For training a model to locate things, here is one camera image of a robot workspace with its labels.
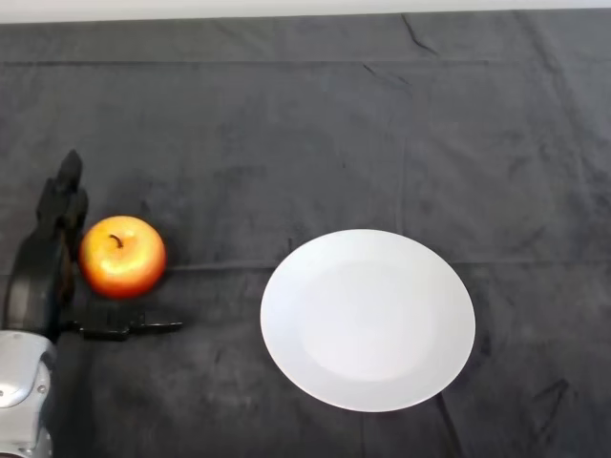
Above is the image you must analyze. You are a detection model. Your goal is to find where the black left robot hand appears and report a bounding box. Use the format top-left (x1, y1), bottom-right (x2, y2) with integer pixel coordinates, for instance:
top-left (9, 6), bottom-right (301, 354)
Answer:
top-left (3, 149), bottom-right (184, 343)

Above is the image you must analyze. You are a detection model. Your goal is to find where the red yellow apple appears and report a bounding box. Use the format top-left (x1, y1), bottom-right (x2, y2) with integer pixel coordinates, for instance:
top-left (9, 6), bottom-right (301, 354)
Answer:
top-left (78, 215), bottom-right (168, 301)

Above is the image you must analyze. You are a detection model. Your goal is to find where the white round plate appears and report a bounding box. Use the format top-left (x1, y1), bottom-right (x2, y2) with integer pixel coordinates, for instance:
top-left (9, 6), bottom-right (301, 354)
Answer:
top-left (260, 228), bottom-right (476, 413)

